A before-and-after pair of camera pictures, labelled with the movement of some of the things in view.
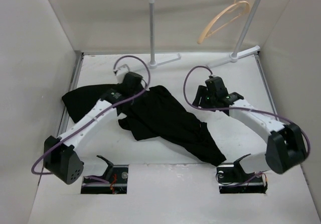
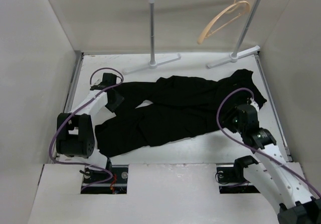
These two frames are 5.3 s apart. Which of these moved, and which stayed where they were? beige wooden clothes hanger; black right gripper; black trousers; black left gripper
Moved: black left gripper; black trousers; black right gripper
Stayed: beige wooden clothes hanger
